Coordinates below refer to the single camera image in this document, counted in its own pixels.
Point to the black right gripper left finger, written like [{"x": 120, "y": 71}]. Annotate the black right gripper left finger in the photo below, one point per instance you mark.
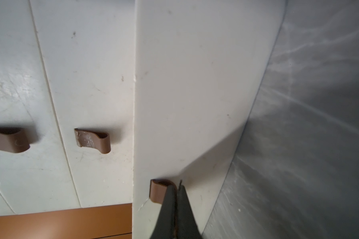
[{"x": 166, "y": 222}]

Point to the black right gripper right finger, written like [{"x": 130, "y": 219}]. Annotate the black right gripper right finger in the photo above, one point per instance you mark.
[{"x": 186, "y": 225}]

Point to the white top drawer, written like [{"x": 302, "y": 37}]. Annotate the white top drawer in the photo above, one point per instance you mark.
[{"x": 39, "y": 179}]

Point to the white drawer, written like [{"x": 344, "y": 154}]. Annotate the white drawer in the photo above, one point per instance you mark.
[
  {"x": 199, "y": 65},
  {"x": 88, "y": 49},
  {"x": 39, "y": 179}
]

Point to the white bottom drawer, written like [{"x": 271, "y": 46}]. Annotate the white bottom drawer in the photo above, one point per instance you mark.
[{"x": 199, "y": 65}]

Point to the white three-drawer storage box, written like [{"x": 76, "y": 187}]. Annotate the white three-drawer storage box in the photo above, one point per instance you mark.
[{"x": 67, "y": 79}]

